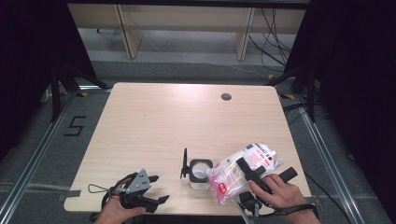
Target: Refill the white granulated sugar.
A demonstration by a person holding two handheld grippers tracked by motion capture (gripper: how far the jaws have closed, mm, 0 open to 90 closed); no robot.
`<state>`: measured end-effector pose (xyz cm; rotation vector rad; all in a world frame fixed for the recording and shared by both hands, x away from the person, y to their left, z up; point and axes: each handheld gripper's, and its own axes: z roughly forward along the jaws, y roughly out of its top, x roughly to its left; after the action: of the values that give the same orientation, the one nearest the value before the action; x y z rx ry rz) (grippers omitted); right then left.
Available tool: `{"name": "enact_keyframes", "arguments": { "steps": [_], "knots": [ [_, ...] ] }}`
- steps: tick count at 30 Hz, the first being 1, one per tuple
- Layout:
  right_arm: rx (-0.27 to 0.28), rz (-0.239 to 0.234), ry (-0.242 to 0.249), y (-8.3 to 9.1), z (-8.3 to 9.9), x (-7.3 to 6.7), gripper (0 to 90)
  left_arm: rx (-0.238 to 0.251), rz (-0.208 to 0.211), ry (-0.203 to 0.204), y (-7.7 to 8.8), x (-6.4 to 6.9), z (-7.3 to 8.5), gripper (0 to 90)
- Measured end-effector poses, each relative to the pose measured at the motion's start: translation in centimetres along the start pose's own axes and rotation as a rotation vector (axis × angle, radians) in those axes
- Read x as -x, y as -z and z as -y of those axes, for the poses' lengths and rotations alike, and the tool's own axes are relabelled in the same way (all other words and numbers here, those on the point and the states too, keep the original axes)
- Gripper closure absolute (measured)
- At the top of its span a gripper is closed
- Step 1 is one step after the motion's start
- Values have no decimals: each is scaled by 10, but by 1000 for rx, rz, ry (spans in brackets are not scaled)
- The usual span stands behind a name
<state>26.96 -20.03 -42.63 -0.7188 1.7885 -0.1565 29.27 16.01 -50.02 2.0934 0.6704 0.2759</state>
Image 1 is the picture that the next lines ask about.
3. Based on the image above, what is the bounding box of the person's left hand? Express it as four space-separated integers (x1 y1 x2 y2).
94 178 148 224

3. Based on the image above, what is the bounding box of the black curtain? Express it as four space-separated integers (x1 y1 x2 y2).
284 0 396 216
0 0 98 162

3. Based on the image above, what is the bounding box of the beige wooden shelf unit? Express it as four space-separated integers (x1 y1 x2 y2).
67 3 307 62

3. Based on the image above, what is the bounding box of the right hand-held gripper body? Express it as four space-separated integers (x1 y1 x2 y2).
233 166 299 224

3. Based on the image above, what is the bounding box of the black metal stand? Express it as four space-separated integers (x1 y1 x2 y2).
49 62 110 123
265 63 318 123

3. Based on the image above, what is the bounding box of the thin grey wire loop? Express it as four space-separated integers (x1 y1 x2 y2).
88 183 112 194

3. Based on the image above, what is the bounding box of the bundle of black cables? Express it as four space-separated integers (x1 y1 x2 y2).
247 7 297 75

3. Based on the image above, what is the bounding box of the black floor cable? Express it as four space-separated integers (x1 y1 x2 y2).
304 172 353 224

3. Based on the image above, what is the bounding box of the aluminium floor rail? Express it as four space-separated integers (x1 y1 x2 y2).
0 90 78 224
294 92 364 224

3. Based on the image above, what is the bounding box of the red and white sugar bag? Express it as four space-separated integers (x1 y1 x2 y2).
206 142 283 206

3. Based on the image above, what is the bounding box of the clear jar with black lid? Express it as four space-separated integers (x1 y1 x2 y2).
179 147 215 190

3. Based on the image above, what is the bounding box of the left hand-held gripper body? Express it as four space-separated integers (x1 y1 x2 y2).
119 168 162 215

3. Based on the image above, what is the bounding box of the person's right hand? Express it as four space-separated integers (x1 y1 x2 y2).
247 173 308 213

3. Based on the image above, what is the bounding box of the right hand-held gripper black cable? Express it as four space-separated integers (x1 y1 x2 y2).
264 203 320 219

